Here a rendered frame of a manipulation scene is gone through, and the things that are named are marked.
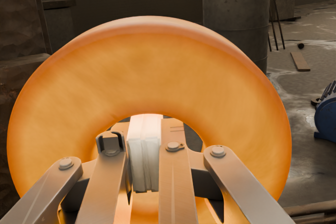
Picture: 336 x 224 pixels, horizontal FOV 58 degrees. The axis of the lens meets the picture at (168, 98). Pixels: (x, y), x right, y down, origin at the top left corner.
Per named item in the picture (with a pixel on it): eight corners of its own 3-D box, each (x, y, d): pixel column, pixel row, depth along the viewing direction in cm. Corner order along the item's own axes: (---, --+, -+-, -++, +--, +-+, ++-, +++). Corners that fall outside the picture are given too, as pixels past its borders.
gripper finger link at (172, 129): (160, 175, 12) (235, 169, 12) (160, 118, 17) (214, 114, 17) (163, 205, 12) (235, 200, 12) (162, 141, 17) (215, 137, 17)
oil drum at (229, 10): (192, 86, 304) (187, -8, 274) (233, 74, 336) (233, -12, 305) (237, 101, 258) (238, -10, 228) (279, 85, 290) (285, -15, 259)
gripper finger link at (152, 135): (142, 138, 13) (159, 137, 13) (148, 83, 20) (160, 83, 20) (149, 193, 14) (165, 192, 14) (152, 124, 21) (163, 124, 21)
